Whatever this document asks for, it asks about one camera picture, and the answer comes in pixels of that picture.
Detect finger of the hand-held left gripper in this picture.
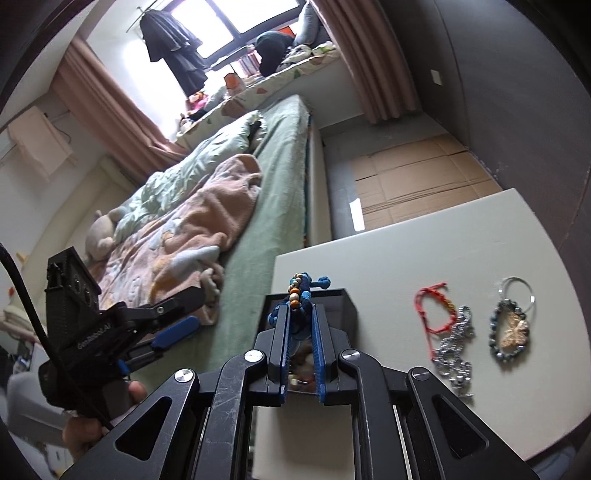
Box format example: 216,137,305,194
124,286,206,334
117,316,201,376

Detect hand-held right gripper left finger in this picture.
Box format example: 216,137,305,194
60,305,293,480

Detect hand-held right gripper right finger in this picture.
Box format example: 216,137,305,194
311,305,528,480

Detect black jewelry box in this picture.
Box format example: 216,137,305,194
259,288,359,400

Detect blue beaded cord bracelet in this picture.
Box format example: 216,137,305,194
268,272,337,343

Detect person's left hand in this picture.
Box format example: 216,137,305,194
62,380,149,469

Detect beige plush toy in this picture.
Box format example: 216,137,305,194
85,205,128,265

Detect pink fleece blanket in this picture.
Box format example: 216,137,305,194
90,154,265,326

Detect pale green printed quilt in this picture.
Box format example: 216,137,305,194
113,110,269,243

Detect bed with green sheet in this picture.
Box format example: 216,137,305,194
90,95,334,385

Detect thin silver hoop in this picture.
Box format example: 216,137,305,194
498,276,536,320

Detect flattened cardboard sheet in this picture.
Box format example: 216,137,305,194
351,131,505,232

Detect small stuffed toys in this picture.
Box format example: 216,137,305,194
178,90,223,126

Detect pink curtain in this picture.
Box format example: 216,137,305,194
308,0,424,126
48,37,191,186

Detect printed window seat mat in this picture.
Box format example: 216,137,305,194
177,46,343,145

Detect row of books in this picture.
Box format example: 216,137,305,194
237,51,262,77

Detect hanging dark clothes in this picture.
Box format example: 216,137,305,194
139,9,209,96

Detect dark green bag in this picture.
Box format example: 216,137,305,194
256,31,297,77

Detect window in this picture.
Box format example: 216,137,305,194
152,0,315,71

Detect grey pillow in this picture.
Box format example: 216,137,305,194
293,2,325,47

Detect red string bracelet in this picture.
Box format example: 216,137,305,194
414,282,462,361

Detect silver chain bracelet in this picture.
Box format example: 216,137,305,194
431,305,476,400

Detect dark bead bracelet butterfly charm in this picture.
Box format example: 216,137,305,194
489,299,531,366

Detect beige covered wall unit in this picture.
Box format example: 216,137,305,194
7,106,77,184

